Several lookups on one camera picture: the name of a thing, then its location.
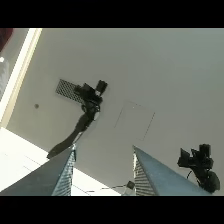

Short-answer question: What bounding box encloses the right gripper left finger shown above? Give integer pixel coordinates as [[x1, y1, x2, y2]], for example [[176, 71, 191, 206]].
[[0, 144, 78, 197]]

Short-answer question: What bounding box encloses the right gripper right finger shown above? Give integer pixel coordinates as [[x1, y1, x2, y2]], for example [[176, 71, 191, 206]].
[[132, 145, 213, 197]]

